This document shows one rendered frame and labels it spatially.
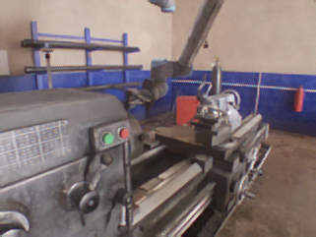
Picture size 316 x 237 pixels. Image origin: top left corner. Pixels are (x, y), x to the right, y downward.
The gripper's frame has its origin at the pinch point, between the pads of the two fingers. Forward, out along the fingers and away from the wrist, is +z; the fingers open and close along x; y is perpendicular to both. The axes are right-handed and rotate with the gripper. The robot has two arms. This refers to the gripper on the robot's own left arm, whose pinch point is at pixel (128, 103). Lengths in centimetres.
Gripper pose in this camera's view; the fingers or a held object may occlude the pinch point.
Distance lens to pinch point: 90.3
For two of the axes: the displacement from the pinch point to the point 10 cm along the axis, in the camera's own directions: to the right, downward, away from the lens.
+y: -2.3, 8.5, 4.8
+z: -4.6, 3.4, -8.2
